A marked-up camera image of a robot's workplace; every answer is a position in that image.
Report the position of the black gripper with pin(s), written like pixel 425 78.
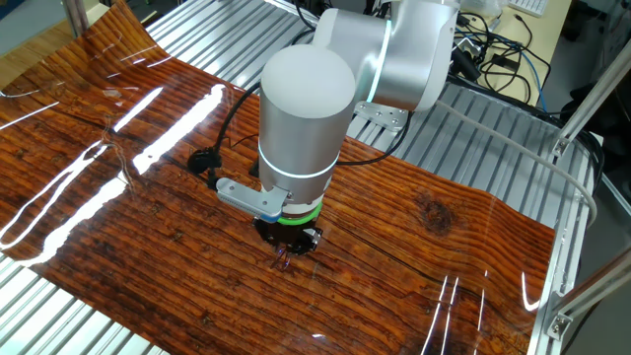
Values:
pixel 296 239

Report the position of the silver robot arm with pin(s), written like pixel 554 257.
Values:
pixel 305 123

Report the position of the glossy wood-grain mat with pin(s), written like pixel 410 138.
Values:
pixel 197 296

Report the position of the light wooden desk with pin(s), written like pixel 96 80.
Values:
pixel 554 34

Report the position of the black fabric bag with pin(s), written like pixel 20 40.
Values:
pixel 609 128

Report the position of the white keyboard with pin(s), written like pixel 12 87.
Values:
pixel 530 6

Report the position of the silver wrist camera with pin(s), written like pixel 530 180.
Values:
pixel 246 197

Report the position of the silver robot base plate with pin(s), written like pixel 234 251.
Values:
pixel 382 117

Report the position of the black camera on tripod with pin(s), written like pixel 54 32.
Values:
pixel 466 64

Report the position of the aluminium frame bar with bracket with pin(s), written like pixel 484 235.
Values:
pixel 591 296

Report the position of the round metal post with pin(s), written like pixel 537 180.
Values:
pixel 76 17

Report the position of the slanted aluminium frame post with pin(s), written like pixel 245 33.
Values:
pixel 591 96

